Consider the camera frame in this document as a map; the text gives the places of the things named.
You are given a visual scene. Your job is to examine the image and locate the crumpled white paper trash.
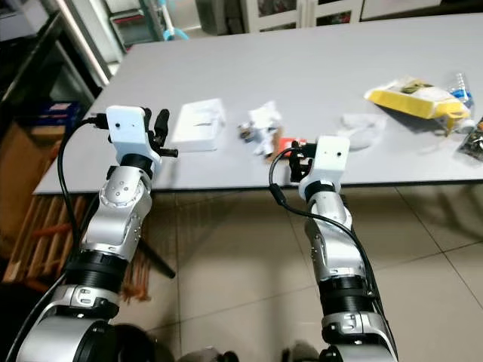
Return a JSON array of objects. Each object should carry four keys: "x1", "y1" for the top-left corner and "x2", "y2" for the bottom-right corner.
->
[{"x1": 238, "y1": 101, "x2": 285, "y2": 158}]

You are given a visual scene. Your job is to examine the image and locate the small red wrapper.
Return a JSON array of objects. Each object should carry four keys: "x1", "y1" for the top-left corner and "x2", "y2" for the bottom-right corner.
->
[{"x1": 278, "y1": 137, "x2": 307, "y2": 156}]

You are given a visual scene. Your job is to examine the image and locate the white rectangular box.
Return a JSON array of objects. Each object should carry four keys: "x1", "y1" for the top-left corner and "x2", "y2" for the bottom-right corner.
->
[{"x1": 171, "y1": 98, "x2": 228, "y2": 152}]

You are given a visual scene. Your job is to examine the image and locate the crumpled clear plastic bag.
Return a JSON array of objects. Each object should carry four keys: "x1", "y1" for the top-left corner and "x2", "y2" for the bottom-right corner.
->
[{"x1": 339, "y1": 112, "x2": 394, "y2": 151}]

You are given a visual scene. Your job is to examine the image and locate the blue box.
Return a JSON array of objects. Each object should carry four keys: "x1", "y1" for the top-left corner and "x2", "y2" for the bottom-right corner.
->
[{"x1": 37, "y1": 101, "x2": 81, "y2": 130}]

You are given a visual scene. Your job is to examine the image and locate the grey box with red panel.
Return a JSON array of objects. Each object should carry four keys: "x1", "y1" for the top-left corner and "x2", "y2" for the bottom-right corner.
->
[{"x1": 109, "y1": 7, "x2": 168, "y2": 51}]

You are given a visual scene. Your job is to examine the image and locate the light blue plastic tool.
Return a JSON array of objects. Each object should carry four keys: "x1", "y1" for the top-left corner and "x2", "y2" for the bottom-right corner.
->
[{"x1": 158, "y1": 0, "x2": 190, "y2": 42}]

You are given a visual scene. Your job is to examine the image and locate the white tube bar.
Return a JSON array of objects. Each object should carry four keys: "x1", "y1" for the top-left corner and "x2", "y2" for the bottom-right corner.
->
[{"x1": 53, "y1": 0, "x2": 115, "y2": 88}]

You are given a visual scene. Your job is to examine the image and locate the black table leg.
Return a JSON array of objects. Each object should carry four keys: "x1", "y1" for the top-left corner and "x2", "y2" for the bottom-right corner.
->
[{"x1": 136, "y1": 241, "x2": 177, "y2": 279}]

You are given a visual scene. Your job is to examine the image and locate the yellow snack bag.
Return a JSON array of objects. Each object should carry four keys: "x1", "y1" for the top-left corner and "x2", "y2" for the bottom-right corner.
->
[{"x1": 364, "y1": 75, "x2": 471, "y2": 134}]

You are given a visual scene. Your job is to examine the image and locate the brown cardboard box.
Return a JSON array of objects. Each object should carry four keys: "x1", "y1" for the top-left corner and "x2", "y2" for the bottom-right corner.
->
[{"x1": 0, "y1": 123, "x2": 48, "y2": 259}]

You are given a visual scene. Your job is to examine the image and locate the white glass door cabinet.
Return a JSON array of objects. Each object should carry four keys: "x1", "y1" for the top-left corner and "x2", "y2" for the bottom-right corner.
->
[{"x1": 240, "y1": 0, "x2": 483, "y2": 32}]

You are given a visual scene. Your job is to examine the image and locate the wooden slatted rack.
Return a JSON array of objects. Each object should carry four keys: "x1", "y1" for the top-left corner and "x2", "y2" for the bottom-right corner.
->
[{"x1": 4, "y1": 192, "x2": 78, "y2": 293}]

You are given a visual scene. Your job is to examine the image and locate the dark patterned snack wrapper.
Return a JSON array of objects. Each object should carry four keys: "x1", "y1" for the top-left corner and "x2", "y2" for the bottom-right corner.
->
[{"x1": 456, "y1": 124, "x2": 483, "y2": 160}]

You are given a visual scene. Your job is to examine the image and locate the clear bottle with blue label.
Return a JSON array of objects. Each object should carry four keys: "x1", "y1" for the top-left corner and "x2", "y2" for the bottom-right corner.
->
[{"x1": 448, "y1": 71, "x2": 483, "y2": 108}]

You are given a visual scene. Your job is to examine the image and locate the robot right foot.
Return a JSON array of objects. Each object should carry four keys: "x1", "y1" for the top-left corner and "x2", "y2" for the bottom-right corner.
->
[{"x1": 278, "y1": 342, "x2": 319, "y2": 362}]

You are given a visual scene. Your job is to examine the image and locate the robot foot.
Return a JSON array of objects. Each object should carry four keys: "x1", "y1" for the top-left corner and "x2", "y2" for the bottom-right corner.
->
[
  {"x1": 278, "y1": 342, "x2": 319, "y2": 362},
  {"x1": 173, "y1": 346, "x2": 220, "y2": 362}
]

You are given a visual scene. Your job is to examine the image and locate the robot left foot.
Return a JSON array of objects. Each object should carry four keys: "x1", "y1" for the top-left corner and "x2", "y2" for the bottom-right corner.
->
[{"x1": 173, "y1": 346, "x2": 220, "y2": 362}]

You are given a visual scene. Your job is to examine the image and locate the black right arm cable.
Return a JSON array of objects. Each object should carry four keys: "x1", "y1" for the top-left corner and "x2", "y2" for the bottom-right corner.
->
[{"x1": 269, "y1": 146, "x2": 387, "y2": 311}]

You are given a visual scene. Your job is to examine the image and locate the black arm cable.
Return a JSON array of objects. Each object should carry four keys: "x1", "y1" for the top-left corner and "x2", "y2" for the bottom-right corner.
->
[
  {"x1": 56, "y1": 112, "x2": 111, "y2": 242},
  {"x1": 269, "y1": 146, "x2": 387, "y2": 311}
]

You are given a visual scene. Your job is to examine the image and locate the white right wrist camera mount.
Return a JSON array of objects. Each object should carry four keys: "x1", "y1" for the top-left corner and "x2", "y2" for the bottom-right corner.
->
[{"x1": 298, "y1": 136, "x2": 351, "y2": 199}]

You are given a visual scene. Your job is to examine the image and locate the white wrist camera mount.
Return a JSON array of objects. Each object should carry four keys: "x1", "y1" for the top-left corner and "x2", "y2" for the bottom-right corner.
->
[
  {"x1": 104, "y1": 106, "x2": 162, "y2": 176},
  {"x1": 298, "y1": 136, "x2": 351, "y2": 199}
]

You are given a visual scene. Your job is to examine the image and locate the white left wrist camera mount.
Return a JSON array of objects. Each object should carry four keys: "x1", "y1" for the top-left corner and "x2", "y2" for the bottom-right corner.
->
[{"x1": 104, "y1": 106, "x2": 162, "y2": 176}]

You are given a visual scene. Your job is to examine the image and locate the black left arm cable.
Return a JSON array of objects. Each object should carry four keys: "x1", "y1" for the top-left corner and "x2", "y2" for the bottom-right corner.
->
[{"x1": 56, "y1": 112, "x2": 111, "y2": 242}]

